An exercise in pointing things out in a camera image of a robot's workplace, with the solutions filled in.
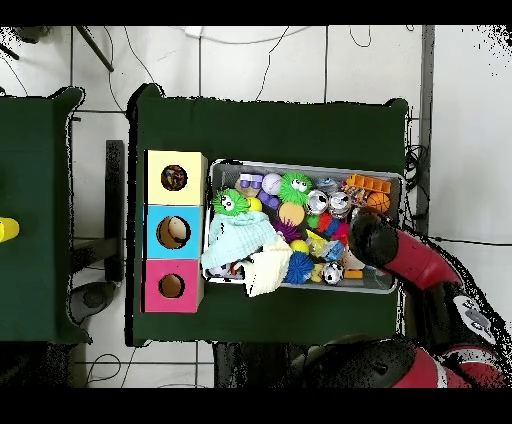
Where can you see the colourful spotted cloth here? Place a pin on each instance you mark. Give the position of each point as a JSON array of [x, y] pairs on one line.
[[174, 177]]

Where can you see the green spiky toy with eyes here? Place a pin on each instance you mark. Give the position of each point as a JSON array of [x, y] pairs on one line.
[[295, 187]]

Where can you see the cream waffle cloth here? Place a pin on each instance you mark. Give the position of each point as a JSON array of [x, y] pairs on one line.
[[268, 268]]

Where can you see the white toy baseball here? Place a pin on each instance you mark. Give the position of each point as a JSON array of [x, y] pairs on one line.
[[272, 183]]

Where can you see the wooden box with three holes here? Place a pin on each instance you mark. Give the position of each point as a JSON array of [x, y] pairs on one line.
[[172, 248]]

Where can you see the yellow object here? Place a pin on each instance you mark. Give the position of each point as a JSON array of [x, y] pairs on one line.
[[8, 230]]

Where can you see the mint waffle cloth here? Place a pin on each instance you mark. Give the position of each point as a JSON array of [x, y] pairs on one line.
[[240, 238]]

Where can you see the blue spiky ball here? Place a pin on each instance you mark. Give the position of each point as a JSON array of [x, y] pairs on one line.
[[299, 268]]

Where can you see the yellow smiley ball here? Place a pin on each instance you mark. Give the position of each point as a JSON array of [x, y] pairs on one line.
[[255, 204]]

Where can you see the orange toy basketball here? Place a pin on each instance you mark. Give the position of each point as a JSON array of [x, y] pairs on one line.
[[379, 202]]

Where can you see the dark green table cloth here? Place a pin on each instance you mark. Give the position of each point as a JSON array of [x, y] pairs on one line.
[[280, 132], [32, 160]]

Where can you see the silver drink can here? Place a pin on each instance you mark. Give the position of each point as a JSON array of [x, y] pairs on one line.
[[318, 202]]

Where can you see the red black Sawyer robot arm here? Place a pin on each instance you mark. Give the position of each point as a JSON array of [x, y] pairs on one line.
[[420, 260]]

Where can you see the green spiky ball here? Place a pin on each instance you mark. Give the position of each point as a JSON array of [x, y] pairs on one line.
[[230, 202]]

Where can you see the purple spiky toy with eyes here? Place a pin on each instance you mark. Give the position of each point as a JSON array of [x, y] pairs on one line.
[[286, 230]]

